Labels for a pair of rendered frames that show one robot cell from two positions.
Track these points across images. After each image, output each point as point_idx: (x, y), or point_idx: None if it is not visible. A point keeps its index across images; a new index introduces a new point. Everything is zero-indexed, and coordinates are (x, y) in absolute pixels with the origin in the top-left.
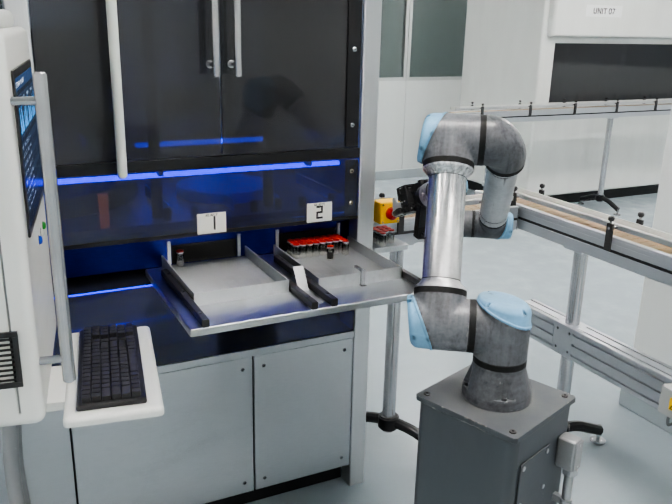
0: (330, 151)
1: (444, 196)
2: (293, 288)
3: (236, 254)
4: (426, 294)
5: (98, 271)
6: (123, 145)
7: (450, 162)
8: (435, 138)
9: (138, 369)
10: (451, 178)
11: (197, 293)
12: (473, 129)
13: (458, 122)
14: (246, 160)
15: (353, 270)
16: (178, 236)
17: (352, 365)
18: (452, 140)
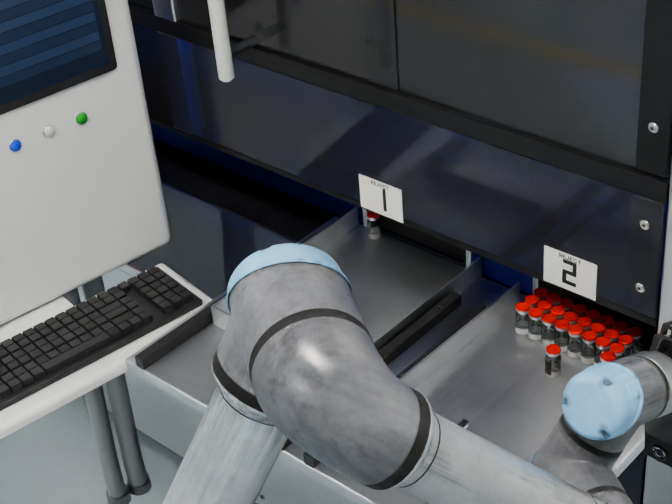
0: (597, 164)
1: (199, 428)
2: None
3: (465, 264)
4: None
5: (281, 187)
6: (216, 32)
7: (213, 372)
8: (230, 305)
9: (63, 367)
10: (217, 403)
11: (214, 308)
12: (251, 336)
13: (254, 301)
14: (433, 117)
15: (516, 424)
16: (335, 195)
17: None
18: (232, 331)
